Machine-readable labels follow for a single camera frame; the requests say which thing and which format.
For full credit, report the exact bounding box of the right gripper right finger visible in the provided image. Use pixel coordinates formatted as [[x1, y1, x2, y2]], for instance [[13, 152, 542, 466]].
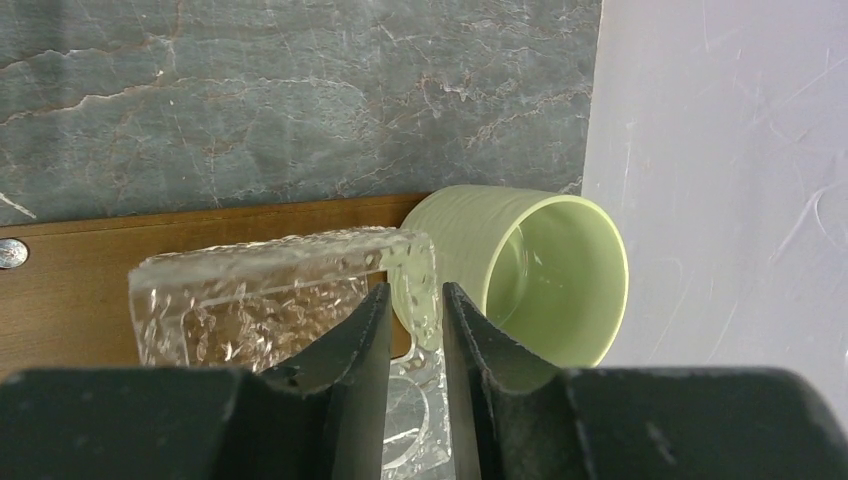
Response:
[[442, 283, 847, 479]]

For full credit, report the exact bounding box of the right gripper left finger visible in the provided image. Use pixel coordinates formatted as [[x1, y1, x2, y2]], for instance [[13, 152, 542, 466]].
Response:
[[1, 283, 391, 479]]

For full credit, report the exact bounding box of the brown oval wooden tray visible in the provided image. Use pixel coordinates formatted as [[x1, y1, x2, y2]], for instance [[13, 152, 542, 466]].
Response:
[[1, 193, 425, 376]]

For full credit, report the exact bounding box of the clear textured toothbrush holder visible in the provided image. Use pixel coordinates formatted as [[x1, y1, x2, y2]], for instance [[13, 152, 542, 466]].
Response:
[[128, 227, 455, 479]]

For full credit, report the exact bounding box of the pale green ribbed mug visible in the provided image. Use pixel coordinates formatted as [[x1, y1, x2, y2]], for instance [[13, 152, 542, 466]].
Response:
[[401, 185, 629, 367]]

